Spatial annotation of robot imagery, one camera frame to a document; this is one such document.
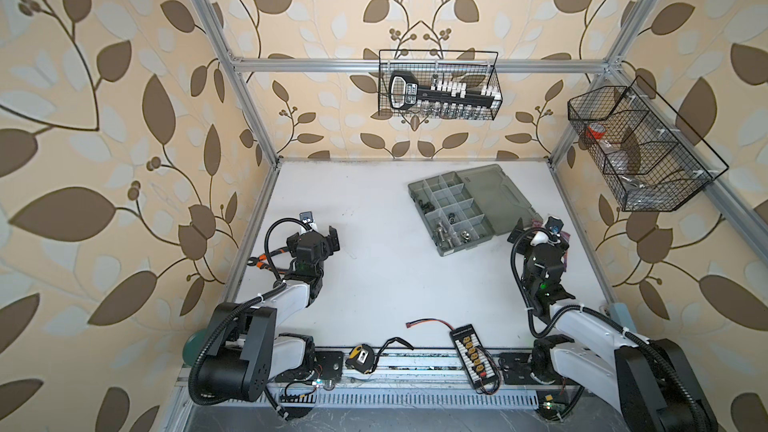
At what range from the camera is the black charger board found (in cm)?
73

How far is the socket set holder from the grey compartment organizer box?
0.31 metres

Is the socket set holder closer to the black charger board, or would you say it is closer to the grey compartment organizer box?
the grey compartment organizer box

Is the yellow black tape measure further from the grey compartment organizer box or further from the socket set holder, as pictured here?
the socket set holder

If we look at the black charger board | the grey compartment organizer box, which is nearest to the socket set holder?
the grey compartment organizer box

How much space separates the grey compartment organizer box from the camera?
98 centimetres

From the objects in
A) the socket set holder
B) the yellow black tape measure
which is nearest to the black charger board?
the yellow black tape measure

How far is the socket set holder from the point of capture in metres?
0.83

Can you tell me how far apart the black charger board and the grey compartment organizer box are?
0.24 m

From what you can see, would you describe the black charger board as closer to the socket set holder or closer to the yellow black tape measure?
the yellow black tape measure

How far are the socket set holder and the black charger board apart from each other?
0.63 m
